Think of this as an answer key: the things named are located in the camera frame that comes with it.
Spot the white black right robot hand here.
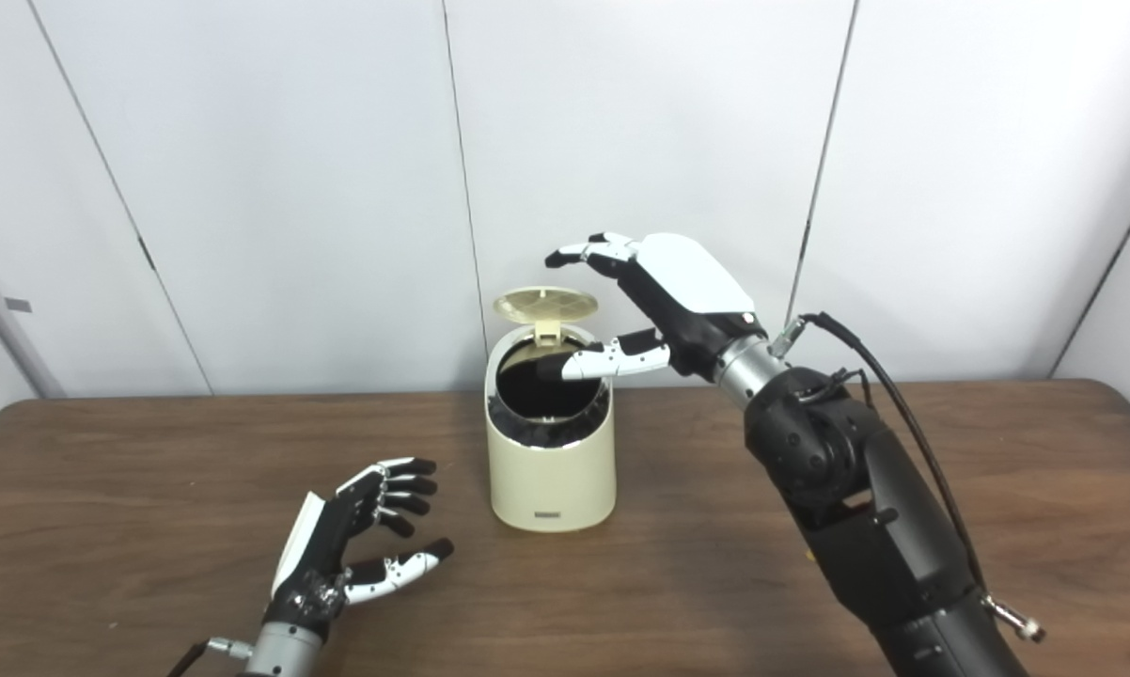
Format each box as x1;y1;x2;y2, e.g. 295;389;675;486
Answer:
537;231;770;382

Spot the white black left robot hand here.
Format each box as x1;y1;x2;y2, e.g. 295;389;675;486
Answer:
262;457;455;640

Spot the round cream bin lid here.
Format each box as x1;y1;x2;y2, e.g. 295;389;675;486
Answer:
492;286;599;339

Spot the cream-colored desktop bin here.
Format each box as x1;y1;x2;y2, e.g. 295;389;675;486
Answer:
484;286;617;533

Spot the black bin liner bag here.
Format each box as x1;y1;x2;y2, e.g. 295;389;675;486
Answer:
490;338;613;446

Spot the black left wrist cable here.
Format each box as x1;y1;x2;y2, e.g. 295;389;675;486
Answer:
165;638;254;677

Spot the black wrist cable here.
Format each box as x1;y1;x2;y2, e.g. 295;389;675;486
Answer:
165;638;254;677
770;312;1045;643

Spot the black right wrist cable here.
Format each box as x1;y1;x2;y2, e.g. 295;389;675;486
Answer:
770;312;1045;643

